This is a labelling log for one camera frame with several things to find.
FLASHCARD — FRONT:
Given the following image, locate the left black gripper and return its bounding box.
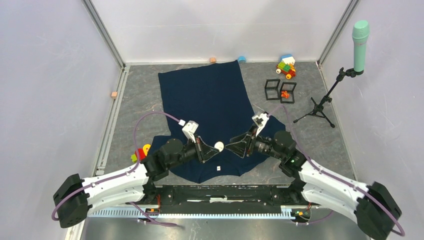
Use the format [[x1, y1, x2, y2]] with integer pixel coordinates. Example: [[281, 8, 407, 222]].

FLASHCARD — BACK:
[[167, 134, 219, 170]]

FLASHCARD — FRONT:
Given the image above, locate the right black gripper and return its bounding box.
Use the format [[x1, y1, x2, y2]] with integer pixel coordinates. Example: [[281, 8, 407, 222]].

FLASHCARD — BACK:
[[225, 123, 285, 161]]

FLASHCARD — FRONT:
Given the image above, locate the round gold brooch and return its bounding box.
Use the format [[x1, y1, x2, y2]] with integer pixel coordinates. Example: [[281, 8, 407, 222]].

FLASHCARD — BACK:
[[214, 141, 225, 152]]

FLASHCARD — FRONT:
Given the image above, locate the navy blue t-shirt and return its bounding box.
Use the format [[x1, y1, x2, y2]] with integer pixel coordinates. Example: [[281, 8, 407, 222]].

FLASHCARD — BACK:
[[150, 61, 267, 184]]

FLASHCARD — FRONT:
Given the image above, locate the orange flower brooch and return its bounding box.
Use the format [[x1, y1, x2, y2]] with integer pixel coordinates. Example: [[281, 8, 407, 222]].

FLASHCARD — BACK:
[[280, 91, 291, 99]]

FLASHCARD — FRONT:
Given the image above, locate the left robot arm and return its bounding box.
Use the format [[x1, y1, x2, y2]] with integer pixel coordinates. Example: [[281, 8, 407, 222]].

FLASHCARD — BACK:
[[51, 135, 224, 229]]

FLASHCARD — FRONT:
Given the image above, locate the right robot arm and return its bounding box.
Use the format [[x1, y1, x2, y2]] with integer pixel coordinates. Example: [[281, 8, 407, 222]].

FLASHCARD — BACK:
[[225, 126, 402, 240]]

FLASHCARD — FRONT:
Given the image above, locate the black microphone tripod stand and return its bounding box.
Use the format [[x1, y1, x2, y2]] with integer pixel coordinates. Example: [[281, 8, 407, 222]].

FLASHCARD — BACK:
[[293, 67, 364, 128]]

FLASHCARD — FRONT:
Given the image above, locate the blue cup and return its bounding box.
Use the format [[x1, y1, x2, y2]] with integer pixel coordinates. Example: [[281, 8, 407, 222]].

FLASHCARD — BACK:
[[237, 56, 247, 63]]

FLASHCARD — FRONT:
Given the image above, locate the colourful toy block car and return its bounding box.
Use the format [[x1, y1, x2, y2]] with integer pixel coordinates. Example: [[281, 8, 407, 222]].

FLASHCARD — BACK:
[[275, 54, 296, 80]]

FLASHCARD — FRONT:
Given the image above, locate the orange wooden cube left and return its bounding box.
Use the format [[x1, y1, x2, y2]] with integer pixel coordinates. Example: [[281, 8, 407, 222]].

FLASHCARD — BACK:
[[110, 91, 118, 100]]

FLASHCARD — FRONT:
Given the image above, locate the mint green microphone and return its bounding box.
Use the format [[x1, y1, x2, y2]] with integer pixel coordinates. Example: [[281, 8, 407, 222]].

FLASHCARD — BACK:
[[352, 20, 370, 73]]

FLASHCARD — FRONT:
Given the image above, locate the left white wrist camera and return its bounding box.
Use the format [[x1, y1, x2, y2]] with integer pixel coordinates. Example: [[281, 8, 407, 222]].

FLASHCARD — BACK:
[[178, 119, 199, 142]]

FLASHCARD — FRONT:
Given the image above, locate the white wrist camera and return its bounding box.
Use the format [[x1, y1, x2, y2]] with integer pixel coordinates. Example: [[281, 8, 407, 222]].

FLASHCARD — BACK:
[[178, 119, 199, 142], [251, 111, 270, 137]]

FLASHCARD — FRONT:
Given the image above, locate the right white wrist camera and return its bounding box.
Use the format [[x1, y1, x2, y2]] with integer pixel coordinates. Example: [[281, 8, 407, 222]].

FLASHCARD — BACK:
[[251, 111, 270, 137]]

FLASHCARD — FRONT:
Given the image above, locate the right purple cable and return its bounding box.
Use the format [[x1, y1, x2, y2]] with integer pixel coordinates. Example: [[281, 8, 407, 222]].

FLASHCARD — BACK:
[[266, 104, 406, 238]]

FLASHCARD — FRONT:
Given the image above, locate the purple cable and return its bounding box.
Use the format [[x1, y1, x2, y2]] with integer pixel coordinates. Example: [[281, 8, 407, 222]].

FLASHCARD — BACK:
[[266, 104, 406, 238], [51, 110, 186, 229]]

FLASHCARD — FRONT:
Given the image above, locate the left black display frame box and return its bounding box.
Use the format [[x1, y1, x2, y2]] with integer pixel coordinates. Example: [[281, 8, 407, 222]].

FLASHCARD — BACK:
[[264, 78, 281, 101]]

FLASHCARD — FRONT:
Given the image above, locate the black display frame box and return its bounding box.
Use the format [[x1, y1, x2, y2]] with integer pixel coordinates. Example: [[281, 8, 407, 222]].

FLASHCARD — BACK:
[[279, 81, 297, 104], [264, 78, 281, 101]]

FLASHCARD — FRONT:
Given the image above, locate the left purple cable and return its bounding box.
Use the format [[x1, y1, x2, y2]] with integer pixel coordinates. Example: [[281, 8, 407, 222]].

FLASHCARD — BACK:
[[51, 110, 186, 229]]

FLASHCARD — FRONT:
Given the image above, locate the red yellow ring stacker toy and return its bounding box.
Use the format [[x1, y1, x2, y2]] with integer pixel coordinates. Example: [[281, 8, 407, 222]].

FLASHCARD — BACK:
[[130, 144, 151, 163]]

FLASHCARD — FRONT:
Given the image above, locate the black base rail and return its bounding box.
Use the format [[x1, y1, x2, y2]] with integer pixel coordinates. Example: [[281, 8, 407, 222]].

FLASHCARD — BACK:
[[137, 184, 309, 215]]

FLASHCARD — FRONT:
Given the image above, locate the right black display frame box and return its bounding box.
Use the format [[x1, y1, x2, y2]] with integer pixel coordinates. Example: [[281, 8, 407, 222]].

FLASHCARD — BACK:
[[279, 81, 297, 104]]

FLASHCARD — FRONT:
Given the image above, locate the aluminium frame rail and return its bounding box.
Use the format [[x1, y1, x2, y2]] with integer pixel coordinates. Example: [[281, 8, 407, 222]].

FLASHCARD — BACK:
[[64, 185, 387, 240]]

